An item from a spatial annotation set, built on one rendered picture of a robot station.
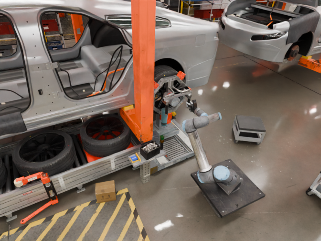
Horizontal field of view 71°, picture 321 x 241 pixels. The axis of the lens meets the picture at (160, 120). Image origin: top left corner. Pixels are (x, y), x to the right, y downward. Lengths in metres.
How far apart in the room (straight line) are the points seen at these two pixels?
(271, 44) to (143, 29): 3.22
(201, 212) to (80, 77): 2.45
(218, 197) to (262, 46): 3.19
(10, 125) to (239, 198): 2.54
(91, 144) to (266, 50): 3.64
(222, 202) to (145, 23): 1.93
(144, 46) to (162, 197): 1.77
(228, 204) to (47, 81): 2.28
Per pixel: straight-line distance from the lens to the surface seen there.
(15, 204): 2.95
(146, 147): 2.64
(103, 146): 2.84
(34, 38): 2.50
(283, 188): 3.45
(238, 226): 2.89
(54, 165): 2.79
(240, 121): 3.71
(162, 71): 2.94
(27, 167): 2.84
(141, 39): 2.13
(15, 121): 2.80
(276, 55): 5.01
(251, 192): 2.81
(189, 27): 3.09
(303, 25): 5.10
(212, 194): 2.65
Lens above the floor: 2.40
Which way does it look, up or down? 37 degrees down
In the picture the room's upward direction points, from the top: 3 degrees clockwise
